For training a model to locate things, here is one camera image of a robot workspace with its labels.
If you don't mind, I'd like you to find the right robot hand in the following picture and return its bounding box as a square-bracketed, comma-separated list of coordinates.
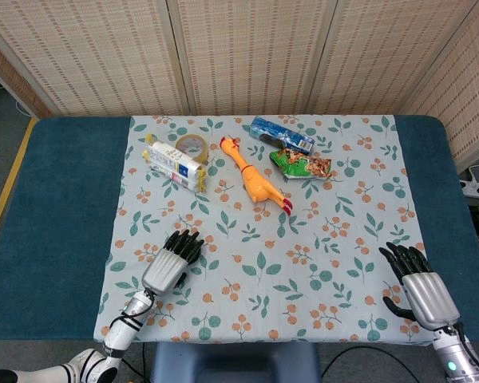
[378, 242, 461, 333]

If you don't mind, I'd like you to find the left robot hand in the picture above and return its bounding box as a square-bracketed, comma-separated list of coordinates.
[142, 229, 205, 297]

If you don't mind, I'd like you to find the floral tablecloth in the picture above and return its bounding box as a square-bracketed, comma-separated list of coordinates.
[92, 114, 434, 346]

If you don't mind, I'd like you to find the white yellow box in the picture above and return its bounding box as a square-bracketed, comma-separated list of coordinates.
[142, 134, 208, 194]

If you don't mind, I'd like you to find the clear tape roll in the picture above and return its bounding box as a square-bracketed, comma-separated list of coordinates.
[174, 134, 211, 164]

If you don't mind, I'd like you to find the yellow rubber chicken toy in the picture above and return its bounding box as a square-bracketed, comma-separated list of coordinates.
[219, 136, 295, 216]

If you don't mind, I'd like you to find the teal table cover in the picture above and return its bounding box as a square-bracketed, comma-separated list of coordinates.
[0, 114, 479, 342]

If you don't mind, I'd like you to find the green snack bag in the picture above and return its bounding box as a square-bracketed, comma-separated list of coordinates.
[268, 147, 338, 181]

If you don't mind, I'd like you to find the blue cookie package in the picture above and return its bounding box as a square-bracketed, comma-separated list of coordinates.
[249, 116, 315, 156]

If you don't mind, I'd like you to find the bamboo screen panel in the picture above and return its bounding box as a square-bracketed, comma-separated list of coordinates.
[167, 0, 338, 116]
[303, 0, 479, 116]
[0, 34, 53, 119]
[0, 0, 191, 117]
[398, 0, 479, 172]

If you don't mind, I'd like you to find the black floor cable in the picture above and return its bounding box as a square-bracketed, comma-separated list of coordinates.
[321, 344, 424, 383]

